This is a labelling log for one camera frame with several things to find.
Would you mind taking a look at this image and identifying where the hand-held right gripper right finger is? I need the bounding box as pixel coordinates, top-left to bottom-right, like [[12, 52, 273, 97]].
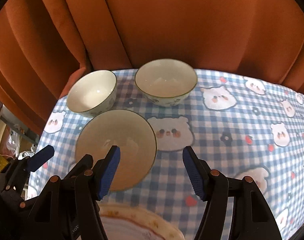
[[182, 146, 279, 240]]

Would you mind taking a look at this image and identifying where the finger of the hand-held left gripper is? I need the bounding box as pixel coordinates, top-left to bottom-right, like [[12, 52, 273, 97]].
[[64, 154, 93, 179], [0, 145, 55, 207]]

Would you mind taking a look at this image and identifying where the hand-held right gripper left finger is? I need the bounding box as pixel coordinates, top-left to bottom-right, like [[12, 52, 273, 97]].
[[27, 145, 121, 240]]

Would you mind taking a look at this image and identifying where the white floral bowl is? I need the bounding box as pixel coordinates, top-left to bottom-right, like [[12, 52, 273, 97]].
[[134, 59, 198, 108], [67, 70, 117, 118], [75, 109, 157, 192]]

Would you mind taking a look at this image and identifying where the small white red-patterned plate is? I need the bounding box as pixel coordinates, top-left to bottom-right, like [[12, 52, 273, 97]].
[[102, 215, 167, 240]]

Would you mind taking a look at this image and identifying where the large yellow flower plate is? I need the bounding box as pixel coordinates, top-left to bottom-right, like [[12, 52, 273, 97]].
[[99, 203, 184, 240]]

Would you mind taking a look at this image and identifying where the white plastic bag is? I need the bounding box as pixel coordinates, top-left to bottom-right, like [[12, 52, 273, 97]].
[[18, 149, 37, 160]]

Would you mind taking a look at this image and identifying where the clear plastic bag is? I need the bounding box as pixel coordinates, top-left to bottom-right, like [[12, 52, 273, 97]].
[[5, 127, 33, 155]]

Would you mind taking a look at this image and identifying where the wooden shelf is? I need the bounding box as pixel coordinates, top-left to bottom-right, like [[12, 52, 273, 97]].
[[0, 114, 40, 173]]

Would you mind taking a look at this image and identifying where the blue checked printed tablecloth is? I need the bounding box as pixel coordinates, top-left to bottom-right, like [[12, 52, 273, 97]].
[[27, 67, 304, 240]]

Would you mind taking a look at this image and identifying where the orange curtain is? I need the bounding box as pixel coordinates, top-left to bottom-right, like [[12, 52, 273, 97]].
[[0, 0, 304, 135]]

